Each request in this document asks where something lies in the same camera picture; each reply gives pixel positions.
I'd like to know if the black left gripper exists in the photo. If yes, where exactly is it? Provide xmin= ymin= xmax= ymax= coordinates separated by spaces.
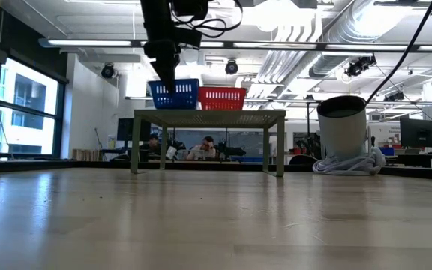
xmin=139 ymin=0 xmax=204 ymax=94

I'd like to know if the blue plastic basket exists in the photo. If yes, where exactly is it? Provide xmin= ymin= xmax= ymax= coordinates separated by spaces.
xmin=147 ymin=77 xmax=201 ymax=110

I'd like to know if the red plastic basket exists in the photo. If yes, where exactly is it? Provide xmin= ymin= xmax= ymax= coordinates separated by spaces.
xmin=197 ymin=86 xmax=248 ymax=111

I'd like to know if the sage green perforated metal shelf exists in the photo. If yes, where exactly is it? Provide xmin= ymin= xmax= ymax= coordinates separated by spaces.
xmin=130 ymin=108 xmax=287 ymax=178

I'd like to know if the black computer monitor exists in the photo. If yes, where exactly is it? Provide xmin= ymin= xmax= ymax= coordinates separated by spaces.
xmin=116 ymin=117 xmax=152 ymax=143
xmin=399 ymin=117 xmax=432 ymax=149

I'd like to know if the person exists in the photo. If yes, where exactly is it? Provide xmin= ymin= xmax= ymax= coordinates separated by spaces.
xmin=185 ymin=135 xmax=218 ymax=161
xmin=139 ymin=133 xmax=164 ymax=157

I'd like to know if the overhead light bar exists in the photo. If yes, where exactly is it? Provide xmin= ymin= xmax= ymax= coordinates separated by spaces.
xmin=37 ymin=37 xmax=432 ymax=53

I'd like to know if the light wooden crate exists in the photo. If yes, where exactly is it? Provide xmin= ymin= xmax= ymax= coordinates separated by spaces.
xmin=72 ymin=148 xmax=101 ymax=162

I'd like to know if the large window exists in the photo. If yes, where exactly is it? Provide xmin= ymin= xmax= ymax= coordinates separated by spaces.
xmin=0 ymin=63 xmax=67 ymax=157

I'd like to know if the black chair back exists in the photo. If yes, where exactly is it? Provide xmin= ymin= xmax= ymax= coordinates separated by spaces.
xmin=288 ymin=153 xmax=318 ymax=167

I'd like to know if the white cup with black rim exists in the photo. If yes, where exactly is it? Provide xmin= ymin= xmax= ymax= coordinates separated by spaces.
xmin=316 ymin=94 xmax=368 ymax=161

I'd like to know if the clear crumpled plastic wrap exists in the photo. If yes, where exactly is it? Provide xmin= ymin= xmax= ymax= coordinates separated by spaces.
xmin=312 ymin=146 xmax=386 ymax=176

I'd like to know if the black ceiling dome camera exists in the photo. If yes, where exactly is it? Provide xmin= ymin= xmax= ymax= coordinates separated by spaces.
xmin=100 ymin=62 xmax=116 ymax=80
xmin=224 ymin=58 xmax=239 ymax=75
xmin=345 ymin=54 xmax=377 ymax=78

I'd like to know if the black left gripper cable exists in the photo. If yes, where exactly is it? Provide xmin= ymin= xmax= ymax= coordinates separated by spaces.
xmin=174 ymin=0 xmax=244 ymax=39

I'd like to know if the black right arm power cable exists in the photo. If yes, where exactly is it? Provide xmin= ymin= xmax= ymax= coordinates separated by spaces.
xmin=365 ymin=0 xmax=432 ymax=106

